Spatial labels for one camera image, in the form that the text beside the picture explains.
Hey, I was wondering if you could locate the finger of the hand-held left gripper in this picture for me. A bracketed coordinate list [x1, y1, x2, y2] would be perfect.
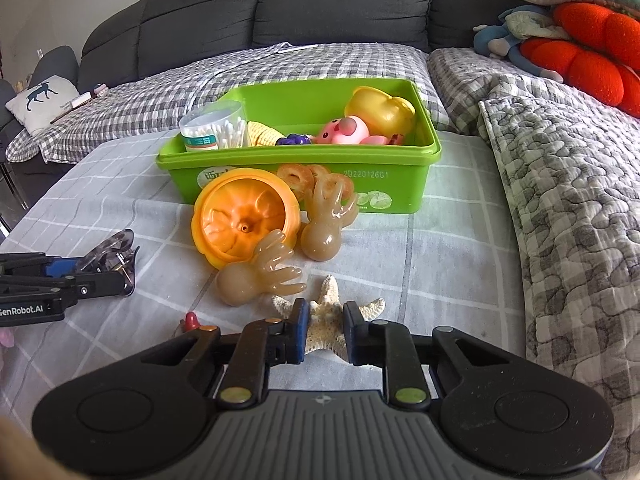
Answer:
[0, 252, 79, 279]
[0, 271, 129, 307]

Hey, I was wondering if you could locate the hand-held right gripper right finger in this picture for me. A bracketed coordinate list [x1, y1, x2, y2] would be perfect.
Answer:
[343, 301, 526, 410]

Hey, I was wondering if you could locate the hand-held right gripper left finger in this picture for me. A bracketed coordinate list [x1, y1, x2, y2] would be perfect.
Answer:
[140, 299, 310, 407]

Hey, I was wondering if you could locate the beige starfish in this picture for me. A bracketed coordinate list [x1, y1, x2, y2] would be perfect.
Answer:
[271, 274, 387, 361]

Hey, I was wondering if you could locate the dark translucent hair clip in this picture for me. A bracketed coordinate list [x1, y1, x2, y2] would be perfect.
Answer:
[77, 229, 140, 296]

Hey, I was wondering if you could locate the green plastic box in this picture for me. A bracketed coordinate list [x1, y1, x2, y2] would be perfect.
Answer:
[155, 78, 443, 215]

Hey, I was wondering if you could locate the clear cotton swab container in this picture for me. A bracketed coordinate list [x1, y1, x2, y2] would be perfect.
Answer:
[179, 101, 249, 153]

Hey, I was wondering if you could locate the yellow toy corn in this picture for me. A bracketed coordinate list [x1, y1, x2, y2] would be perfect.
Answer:
[248, 121, 287, 147]

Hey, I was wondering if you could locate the pink pig toy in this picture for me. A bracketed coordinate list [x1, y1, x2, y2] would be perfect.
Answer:
[309, 115, 408, 147]

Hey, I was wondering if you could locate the yellow toy pot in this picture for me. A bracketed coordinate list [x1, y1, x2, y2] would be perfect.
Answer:
[345, 86, 417, 143]

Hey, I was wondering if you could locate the tan rubber hand toy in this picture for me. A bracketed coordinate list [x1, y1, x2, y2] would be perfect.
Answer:
[216, 228, 307, 307]
[299, 178, 360, 262]

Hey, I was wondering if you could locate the pale grid-patterned sheet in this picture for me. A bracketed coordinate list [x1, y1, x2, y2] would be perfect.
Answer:
[0, 130, 531, 411]

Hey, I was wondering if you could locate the orange pumpkin toy bucket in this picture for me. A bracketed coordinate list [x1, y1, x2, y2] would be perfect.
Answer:
[192, 167, 302, 268]

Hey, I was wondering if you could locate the white moose print pillow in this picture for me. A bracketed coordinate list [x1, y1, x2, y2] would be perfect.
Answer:
[6, 76, 81, 136]

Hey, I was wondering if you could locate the grey checked sofa cover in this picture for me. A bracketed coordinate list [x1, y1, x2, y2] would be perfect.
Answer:
[5, 42, 446, 163]
[427, 47, 640, 136]

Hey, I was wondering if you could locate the grey quilted blanket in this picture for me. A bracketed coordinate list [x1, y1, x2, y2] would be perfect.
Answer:
[477, 72, 640, 406]

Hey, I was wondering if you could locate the dark grey sofa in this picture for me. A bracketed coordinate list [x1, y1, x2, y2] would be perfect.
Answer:
[77, 0, 541, 91]

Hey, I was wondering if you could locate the blue plush toy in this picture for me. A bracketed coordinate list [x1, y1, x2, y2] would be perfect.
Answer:
[472, 5, 566, 83]

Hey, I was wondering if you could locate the orange ring gummy string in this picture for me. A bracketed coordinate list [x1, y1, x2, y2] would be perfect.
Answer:
[276, 164, 357, 201]

